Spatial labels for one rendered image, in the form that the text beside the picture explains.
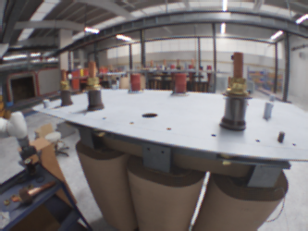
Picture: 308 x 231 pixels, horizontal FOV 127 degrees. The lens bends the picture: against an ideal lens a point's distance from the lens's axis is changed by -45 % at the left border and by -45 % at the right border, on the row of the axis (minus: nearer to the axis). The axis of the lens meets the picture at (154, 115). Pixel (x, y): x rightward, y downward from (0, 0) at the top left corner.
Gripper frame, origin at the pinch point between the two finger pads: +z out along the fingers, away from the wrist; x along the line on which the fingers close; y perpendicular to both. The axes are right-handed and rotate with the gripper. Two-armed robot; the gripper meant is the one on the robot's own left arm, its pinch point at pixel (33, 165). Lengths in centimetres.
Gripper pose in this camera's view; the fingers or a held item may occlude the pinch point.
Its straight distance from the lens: 110.7
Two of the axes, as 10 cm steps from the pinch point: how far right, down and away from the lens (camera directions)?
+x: -4.0, 2.9, -8.7
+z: 0.2, 9.5, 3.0
